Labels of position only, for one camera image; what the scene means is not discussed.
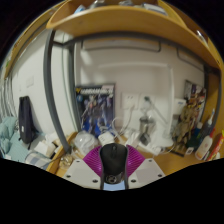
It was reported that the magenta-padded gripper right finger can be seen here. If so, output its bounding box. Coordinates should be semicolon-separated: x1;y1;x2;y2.
124;144;166;190

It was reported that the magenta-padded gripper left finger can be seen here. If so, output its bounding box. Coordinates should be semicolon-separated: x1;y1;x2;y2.
62;144;108;191

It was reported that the black computer mouse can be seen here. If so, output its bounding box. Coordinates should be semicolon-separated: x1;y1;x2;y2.
98;142;130;185

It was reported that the clear plastic bag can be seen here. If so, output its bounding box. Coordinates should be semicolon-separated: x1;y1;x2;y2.
72;130;100;155

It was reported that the white tissue box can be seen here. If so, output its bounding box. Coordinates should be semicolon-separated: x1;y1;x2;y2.
33;139;58;159

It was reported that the white charger block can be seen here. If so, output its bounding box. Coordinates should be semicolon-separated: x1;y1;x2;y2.
98;130;116;147

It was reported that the silver desk lamp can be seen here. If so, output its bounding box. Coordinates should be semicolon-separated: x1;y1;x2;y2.
139;95;168;145

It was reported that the small white cube clock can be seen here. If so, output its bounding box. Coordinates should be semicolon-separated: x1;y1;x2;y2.
184;146;195;156

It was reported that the white pump lotion bottle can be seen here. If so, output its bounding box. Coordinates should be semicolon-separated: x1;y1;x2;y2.
194;128;216;162

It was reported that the blue robot model kit box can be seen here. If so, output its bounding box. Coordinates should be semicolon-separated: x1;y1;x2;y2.
74;83;117;138

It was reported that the teal bedding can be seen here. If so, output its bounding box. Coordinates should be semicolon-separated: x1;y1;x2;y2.
0;114;51;169

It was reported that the black backpack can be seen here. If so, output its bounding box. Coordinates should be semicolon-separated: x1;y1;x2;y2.
17;95;37;150

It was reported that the dark spray bottle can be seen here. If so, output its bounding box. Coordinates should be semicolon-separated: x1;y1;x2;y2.
199;108;217;141

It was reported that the colourful picture box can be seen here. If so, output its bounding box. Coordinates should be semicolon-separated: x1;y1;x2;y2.
182;79;208;116

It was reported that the wooden shelf unit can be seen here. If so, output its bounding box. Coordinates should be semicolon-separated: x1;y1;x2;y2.
45;0;224;71

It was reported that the white wall socket plate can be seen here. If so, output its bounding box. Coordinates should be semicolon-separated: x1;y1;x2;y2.
139;93;156;110
120;92;139;110

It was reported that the dark grey metal frame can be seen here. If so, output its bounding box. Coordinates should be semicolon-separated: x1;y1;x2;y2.
43;28;223;154

